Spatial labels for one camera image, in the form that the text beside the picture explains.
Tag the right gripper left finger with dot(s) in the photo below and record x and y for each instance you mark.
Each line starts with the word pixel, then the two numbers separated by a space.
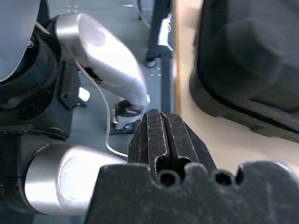
pixel 146 137

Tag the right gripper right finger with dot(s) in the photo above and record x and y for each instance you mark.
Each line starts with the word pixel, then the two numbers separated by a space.
pixel 187 142

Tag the black plastic tool case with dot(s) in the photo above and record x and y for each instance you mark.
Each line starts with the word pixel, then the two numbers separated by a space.
pixel 247 60

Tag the silver left robot leg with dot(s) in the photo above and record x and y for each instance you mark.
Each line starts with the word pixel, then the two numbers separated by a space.
pixel 105 58

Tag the silver robot leg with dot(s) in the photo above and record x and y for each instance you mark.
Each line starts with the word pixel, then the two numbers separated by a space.
pixel 63 177
pixel 105 58

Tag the silver right robot leg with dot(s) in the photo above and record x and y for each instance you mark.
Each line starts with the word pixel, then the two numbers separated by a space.
pixel 63 177

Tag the black table leg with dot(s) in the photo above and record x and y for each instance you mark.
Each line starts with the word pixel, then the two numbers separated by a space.
pixel 156 35

